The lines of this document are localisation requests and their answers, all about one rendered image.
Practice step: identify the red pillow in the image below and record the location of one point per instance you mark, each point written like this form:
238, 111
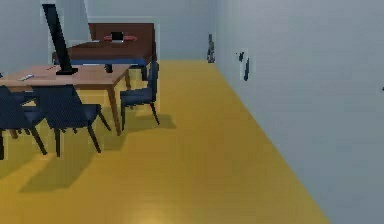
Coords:
128, 38

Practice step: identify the black television set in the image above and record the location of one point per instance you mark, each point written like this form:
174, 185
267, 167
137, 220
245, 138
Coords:
60, 43

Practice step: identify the light wooden dining table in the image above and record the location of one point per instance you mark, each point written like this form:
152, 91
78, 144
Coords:
90, 77

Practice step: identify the small white remote control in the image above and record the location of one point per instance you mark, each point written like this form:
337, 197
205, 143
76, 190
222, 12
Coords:
26, 77

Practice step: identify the dark blue dining chair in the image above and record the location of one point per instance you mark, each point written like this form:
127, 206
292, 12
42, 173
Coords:
66, 106
143, 95
13, 113

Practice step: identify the small black box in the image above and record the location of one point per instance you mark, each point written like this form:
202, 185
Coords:
116, 36

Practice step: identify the dark brown bed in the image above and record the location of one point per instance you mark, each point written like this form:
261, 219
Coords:
120, 50

